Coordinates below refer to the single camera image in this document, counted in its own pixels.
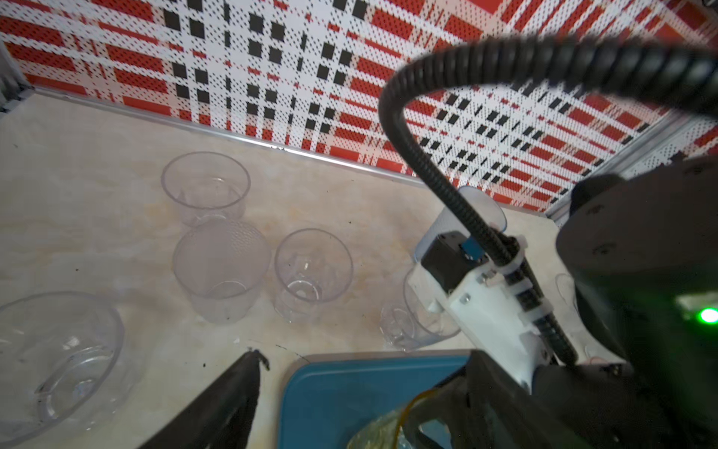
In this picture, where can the clear cup back left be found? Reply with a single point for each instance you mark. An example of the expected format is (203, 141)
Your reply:
(205, 186)

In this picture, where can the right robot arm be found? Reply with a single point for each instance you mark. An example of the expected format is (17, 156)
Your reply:
(642, 253)

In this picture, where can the clear cup beside frosted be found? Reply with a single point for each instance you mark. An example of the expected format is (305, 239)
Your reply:
(313, 268)

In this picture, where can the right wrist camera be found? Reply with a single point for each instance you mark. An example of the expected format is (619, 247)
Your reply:
(452, 279)

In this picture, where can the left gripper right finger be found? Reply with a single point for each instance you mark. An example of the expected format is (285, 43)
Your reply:
(483, 407)

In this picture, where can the yellow transparent plastic cup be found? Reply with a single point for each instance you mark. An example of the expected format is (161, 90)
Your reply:
(390, 430)

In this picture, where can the teal plastic tray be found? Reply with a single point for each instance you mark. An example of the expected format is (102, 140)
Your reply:
(325, 403)

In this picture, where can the clear cup near left wall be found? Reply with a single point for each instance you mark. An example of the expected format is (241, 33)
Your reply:
(65, 365)

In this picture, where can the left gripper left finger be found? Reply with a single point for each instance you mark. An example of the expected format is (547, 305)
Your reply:
(222, 415)

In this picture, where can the clear faceted cup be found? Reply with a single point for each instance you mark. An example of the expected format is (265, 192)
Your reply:
(407, 326)

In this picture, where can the frosted clear plastic cup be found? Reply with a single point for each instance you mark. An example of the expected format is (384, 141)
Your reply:
(220, 266)

